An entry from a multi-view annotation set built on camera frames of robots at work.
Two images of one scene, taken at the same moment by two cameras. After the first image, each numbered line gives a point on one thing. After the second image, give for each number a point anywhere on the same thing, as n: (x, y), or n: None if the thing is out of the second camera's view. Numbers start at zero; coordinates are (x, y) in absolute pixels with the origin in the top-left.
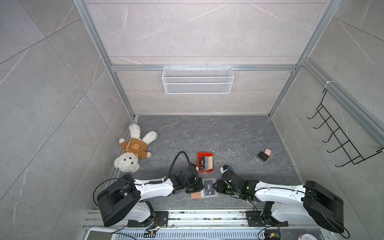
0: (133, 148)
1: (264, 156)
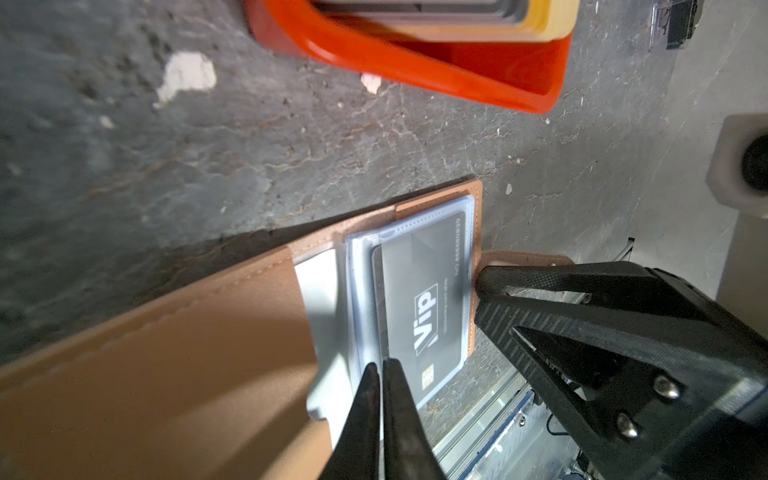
0: None
1: (673, 22)
